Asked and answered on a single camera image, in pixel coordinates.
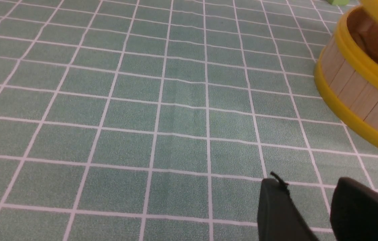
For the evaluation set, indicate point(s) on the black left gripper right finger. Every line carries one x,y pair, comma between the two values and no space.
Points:
354,211

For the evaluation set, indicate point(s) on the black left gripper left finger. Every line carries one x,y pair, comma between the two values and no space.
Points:
278,218

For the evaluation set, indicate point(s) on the yellow rimmed wooden steamer base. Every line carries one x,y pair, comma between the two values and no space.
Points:
346,73

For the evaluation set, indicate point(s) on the green checkered tablecloth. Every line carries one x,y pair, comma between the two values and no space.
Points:
157,119

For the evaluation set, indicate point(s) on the light green object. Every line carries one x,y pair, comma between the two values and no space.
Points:
338,2

